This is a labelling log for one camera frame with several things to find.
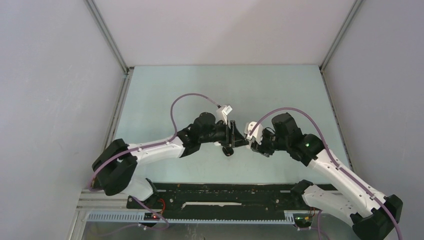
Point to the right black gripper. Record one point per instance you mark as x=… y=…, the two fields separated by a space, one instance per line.
x=261 y=148

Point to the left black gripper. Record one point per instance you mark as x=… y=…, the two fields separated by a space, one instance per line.
x=232 y=137

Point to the black earbud charging case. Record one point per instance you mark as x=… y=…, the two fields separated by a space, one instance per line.
x=228 y=151

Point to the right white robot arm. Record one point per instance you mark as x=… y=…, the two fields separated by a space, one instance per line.
x=370 y=213

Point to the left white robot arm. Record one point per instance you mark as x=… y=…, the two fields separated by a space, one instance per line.
x=119 y=168

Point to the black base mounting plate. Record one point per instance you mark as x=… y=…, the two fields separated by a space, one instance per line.
x=224 y=201

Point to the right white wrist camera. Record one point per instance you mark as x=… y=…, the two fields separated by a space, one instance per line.
x=254 y=132

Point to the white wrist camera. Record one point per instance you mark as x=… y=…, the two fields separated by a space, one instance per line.
x=222 y=113
x=254 y=132

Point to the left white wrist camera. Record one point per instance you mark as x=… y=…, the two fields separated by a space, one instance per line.
x=222 y=113

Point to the white cable duct rail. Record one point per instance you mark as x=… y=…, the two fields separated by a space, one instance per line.
x=147 y=217

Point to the right aluminium frame post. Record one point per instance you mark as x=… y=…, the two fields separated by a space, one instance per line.
x=355 y=8

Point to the aluminium frame post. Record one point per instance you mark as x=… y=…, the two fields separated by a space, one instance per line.
x=106 y=33
x=355 y=8

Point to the left aluminium frame post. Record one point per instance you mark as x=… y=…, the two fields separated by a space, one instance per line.
x=106 y=33

